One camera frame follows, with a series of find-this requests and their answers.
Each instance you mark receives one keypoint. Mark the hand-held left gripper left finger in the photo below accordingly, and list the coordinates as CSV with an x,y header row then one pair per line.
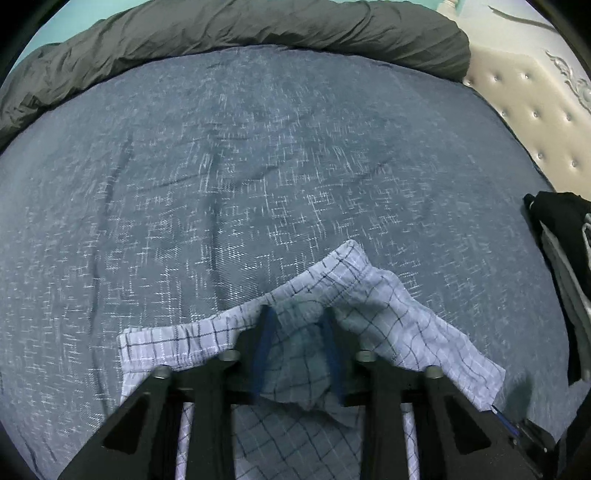
x,y
265,350

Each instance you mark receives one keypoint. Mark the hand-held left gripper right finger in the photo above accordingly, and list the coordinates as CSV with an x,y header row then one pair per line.
x,y
333,355

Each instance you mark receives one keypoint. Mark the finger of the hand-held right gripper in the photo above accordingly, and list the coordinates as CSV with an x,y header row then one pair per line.
x,y
504,417

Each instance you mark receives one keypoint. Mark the light blue checked shorts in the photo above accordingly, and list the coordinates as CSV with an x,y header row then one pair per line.
x,y
392,323

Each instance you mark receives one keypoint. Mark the stack of folded clothes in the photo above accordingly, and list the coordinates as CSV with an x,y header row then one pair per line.
x,y
565,249

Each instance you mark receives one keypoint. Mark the cream tufted headboard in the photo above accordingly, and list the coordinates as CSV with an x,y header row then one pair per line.
x,y
531,101

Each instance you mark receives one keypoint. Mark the dark grey rolled duvet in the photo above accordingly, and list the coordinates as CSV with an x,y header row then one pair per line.
x,y
231,27

